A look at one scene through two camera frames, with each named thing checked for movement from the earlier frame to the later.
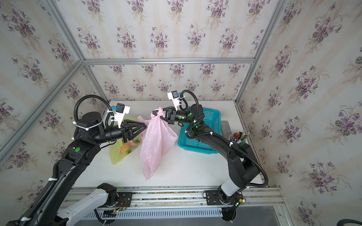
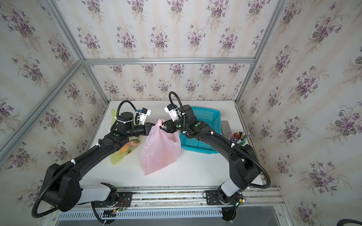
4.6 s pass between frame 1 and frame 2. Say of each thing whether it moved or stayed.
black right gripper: moved
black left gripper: moved
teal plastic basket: stayed
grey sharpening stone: stayed
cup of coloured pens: stayed
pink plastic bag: moved
